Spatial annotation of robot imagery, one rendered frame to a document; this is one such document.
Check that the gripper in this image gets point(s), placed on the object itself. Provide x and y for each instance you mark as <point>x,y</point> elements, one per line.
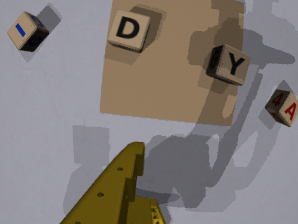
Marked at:
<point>107,199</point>

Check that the tan square mat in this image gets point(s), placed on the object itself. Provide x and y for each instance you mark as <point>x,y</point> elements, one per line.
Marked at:
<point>168,80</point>

